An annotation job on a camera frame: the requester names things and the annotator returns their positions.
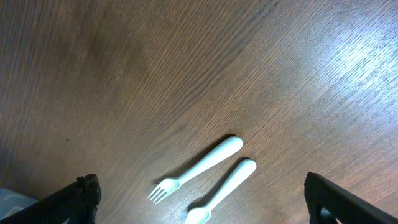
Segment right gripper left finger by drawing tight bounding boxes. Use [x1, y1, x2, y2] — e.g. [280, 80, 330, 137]
[1, 174, 101, 224]

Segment white plastic spoon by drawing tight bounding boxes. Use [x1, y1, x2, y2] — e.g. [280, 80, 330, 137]
[185, 159, 257, 224]

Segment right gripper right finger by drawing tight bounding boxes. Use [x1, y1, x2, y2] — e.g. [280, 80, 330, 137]
[304, 172, 397, 224]

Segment clear plastic container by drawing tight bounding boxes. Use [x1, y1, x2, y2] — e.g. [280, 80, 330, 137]
[0, 188, 37, 219]

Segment white plastic fork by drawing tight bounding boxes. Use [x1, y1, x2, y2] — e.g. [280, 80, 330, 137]
[148, 136, 243, 204]

